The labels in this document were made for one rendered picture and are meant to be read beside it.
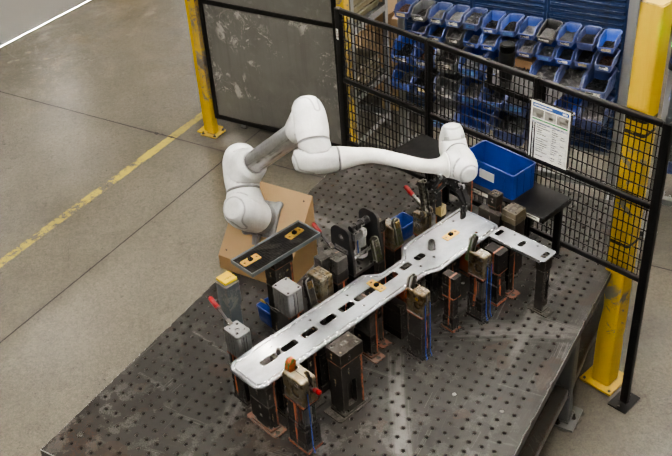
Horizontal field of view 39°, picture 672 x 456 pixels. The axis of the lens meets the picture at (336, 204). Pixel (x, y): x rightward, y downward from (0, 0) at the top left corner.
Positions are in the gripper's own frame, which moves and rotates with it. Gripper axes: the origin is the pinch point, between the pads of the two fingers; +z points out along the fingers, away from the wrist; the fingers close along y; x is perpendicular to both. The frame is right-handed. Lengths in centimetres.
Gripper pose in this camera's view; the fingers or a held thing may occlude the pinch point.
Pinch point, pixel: (450, 209)
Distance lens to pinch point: 404.3
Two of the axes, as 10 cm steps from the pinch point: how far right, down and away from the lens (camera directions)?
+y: 6.9, 3.7, -6.2
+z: 0.6, 8.3, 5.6
